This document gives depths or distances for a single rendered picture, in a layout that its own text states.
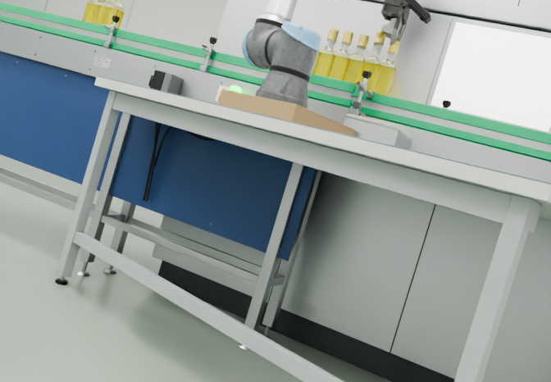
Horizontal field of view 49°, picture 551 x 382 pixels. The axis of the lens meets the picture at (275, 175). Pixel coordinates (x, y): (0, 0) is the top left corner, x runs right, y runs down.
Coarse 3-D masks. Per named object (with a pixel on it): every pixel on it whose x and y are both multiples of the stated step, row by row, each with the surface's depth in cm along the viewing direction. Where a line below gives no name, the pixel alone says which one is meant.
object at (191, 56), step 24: (24, 24) 259; (48, 24) 254; (72, 24) 248; (96, 24) 244; (120, 48) 238; (144, 48) 234; (168, 48) 229; (192, 48) 225; (216, 72) 220; (240, 72) 217; (264, 72) 213; (312, 96) 205; (336, 96) 202
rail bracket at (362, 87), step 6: (366, 72) 196; (366, 78) 196; (360, 84) 192; (366, 84) 196; (360, 90) 196; (366, 90) 197; (360, 96) 196; (366, 96) 207; (372, 96) 206; (354, 102) 196; (360, 102) 196; (360, 108) 197
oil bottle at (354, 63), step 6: (354, 54) 213; (360, 54) 212; (348, 60) 213; (354, 60) 212; (360, 60) 211; (348, 66) 213; (354, 66) 212; (360, 66) 211; (348, 72) 212; (354, 72) 212; (342, 78) 214; (348, 78) 212; (354, 78) 212
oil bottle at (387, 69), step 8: (384, 64) 208; (392, 64) 207; (376, 72) 209; (384, 72) 208; (392, 72) 207; (376, 80) 208; (384, 80) 207; (392, 80) 209; (376, 88) 208; (384, 88) 207
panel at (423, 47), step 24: (336, 0) 232; (336, 24) 232; (360, 24) 228; (384, 24) 224; (408, 24) 221; (432, 24) 217; (480, 24) 211; (336, 48) 231; (384, 48) 224; (408, 48) 220; (432, 48) 217; (408, 72) 219; (432, 72) 216; (408, 96) 218; (432, 96) 215
